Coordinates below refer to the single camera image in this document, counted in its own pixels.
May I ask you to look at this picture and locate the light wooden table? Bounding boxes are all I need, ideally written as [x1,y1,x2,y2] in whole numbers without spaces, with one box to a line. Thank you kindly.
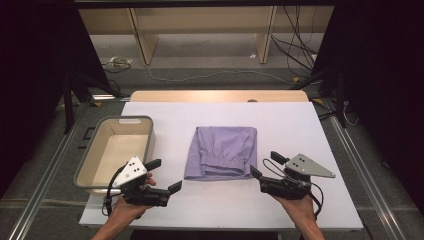
[129,89,310,103]

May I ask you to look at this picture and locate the person's left hand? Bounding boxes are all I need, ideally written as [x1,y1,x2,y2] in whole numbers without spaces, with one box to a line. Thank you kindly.
[111,173,157,224]

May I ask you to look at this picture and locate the purple pants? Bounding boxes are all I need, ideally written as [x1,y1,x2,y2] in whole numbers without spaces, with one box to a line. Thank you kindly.
[183,125,259,182]

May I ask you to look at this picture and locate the left hand-held gripper black cable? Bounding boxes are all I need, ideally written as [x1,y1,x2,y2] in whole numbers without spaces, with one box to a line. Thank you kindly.
[101,163,128,217]

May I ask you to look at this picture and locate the white table board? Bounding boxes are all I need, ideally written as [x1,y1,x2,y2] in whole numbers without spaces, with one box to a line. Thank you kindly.
[79,101,365,232]

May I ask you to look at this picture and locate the bundle of black cables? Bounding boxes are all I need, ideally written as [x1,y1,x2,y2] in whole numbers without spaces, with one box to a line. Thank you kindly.
[270,5,322,80]

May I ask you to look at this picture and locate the hand-held gripper black cable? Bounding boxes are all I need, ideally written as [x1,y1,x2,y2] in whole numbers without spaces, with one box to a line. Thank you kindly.
[101,163,128,217]
[262,158,325,219]

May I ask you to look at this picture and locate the metal floor rail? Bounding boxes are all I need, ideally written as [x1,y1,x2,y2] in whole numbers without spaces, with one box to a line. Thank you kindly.
[7,101,91,240]
[328,99,408,240]

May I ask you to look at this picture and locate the person's right hand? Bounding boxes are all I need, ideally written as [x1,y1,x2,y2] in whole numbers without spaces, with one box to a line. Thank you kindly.
[273,195,316,225]

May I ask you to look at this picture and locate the coiled floor cable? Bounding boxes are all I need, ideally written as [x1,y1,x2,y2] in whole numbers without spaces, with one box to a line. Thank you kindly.
[101,56,133,74]

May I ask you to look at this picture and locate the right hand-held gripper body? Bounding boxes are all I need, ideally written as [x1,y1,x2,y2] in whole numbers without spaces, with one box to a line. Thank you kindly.
[259,153,336,201]

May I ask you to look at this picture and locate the right hand-held gripper black cable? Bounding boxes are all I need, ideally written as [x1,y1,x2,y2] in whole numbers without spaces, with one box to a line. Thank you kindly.
[262,158,325,219]

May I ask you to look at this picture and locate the black curtain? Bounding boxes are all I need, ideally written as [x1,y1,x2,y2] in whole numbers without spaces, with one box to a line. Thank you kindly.
[0,0,113,198]
[311,0,424,214]

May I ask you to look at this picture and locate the grey rimmed beige basket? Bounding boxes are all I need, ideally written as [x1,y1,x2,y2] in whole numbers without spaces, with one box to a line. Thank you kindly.
[73,115,157,195]

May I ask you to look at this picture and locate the black metal stand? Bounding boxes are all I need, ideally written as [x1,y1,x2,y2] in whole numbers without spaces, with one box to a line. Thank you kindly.
[60,70,123,135]
[292,65,348,130]

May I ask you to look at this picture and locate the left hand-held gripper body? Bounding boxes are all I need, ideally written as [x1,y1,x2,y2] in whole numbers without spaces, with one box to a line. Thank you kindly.
[112,155,171,208]

